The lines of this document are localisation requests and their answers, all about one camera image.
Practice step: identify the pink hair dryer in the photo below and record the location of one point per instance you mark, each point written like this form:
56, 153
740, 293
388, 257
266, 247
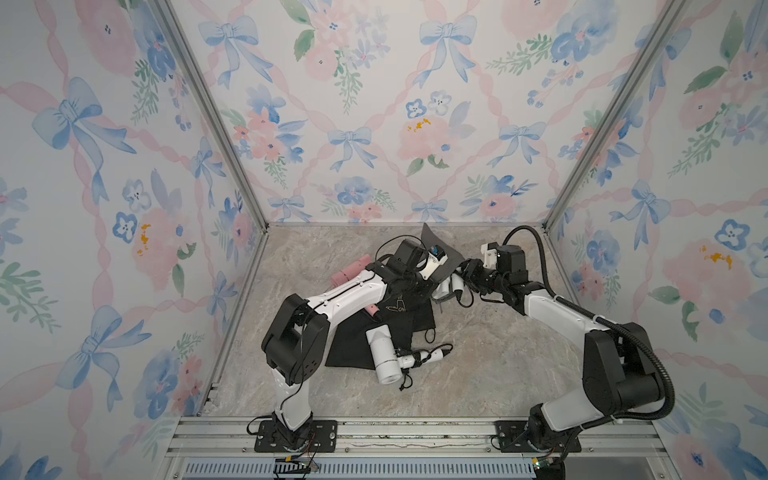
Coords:
351, 273

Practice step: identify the plain black pouch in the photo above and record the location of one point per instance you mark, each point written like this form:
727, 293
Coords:
350, 347

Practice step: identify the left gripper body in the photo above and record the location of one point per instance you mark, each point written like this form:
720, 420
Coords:
417, 287

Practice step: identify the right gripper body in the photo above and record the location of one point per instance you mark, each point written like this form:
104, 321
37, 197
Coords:
471, 271

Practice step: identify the aluminium front rail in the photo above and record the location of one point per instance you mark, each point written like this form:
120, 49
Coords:
413, 448

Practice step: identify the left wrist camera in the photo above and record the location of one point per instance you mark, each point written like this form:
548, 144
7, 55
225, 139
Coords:
436, 257

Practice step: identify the grey drawstring pouch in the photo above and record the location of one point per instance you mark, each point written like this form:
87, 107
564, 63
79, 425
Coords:
455, 258

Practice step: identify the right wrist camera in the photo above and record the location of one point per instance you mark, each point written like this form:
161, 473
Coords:
489, 254

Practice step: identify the black pouch with gold logo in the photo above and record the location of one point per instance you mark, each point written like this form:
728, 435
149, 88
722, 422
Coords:
408, 309

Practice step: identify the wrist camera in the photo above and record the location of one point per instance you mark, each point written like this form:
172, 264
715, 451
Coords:
436, 257
489, 254

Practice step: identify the white hair dryer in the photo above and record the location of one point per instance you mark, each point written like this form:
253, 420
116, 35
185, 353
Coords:
392, 367
453, 288

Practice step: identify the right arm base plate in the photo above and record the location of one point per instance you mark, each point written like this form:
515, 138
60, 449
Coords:
517, 436

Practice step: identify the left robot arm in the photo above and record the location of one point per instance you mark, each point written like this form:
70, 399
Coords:
295, 342

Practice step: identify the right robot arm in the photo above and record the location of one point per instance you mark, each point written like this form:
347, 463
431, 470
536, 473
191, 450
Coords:
622, 377

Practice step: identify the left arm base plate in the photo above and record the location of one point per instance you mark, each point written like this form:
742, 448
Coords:
315, 436

